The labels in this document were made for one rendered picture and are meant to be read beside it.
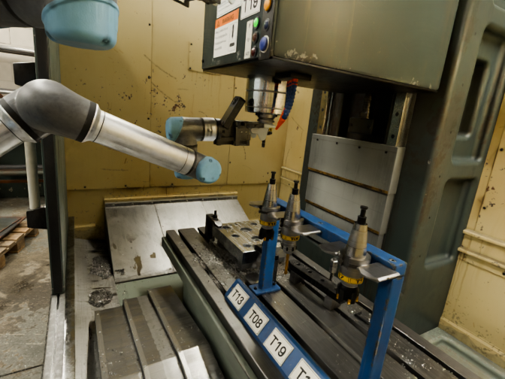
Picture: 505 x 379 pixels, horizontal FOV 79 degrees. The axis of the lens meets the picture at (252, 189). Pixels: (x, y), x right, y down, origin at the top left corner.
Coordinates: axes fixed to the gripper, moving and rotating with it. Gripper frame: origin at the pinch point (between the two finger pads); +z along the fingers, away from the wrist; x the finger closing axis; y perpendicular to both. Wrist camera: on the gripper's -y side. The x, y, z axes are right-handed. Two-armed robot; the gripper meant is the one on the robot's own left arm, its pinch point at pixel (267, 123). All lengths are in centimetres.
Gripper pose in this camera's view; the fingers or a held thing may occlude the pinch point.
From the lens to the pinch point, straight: 111.6
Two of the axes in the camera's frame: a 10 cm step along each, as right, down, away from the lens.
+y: -0.5, 9.6, 2.7
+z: 9.0, -0.8, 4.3
